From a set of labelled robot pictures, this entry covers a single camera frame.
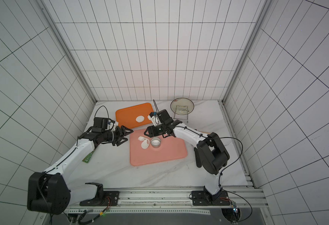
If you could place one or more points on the metal spatula black handle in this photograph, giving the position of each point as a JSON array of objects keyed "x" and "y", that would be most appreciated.
[{"x": 197, "y": 158}]

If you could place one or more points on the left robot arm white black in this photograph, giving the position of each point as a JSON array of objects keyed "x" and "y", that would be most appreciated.
[{"x": 50, "y": 192}]

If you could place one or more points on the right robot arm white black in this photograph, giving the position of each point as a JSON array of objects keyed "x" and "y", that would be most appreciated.
[{"x": 210, "y": 152}]

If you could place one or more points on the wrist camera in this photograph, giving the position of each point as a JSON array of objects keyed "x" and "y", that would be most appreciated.
[
  {"x": 111, "y": 125},
  {"x": 154, "y": 118}
]

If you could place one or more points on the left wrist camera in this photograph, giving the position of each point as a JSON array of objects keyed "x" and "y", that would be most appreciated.
[{"x": 111, "y": 125}]

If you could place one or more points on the green yellow packet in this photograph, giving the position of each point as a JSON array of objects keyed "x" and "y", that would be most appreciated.
[{"x": 88, "y": 157}]

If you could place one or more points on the metal wire lid rack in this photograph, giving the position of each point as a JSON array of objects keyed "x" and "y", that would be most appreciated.
[{"x": 181, "y": 113}]

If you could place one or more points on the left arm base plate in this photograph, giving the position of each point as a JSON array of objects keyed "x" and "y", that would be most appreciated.
[{"x": 106, "y": 198}]

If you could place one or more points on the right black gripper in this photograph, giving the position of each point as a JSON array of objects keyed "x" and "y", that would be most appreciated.
[{"x": 156, "y": 130}]

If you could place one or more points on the pink plastic tray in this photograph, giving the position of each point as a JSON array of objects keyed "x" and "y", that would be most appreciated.
[{"x": 170, "y": 149}]

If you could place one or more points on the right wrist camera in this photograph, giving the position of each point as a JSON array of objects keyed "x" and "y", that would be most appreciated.
[{"x": 154, "y": 118}]

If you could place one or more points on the white dough on orange tray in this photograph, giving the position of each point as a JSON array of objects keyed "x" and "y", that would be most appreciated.
[{"x": 139, "y": 119}]

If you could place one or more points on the white dough scrap strip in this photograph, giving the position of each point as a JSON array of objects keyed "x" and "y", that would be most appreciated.
[{"x": 145, "y": 142}]

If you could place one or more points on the orange plastic tray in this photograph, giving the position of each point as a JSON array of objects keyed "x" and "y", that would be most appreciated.
[{"x": 126, "y": 116}]

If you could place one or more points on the aluminium mounting rail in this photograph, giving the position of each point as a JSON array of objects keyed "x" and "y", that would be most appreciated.
[{"x": 143, "y": 200}]

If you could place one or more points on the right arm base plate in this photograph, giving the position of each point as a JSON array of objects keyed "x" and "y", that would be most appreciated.
[{"x": 204, "y": 198}]

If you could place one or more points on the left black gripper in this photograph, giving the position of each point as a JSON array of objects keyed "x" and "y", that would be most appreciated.
[{"x": 119, "y": 134}]

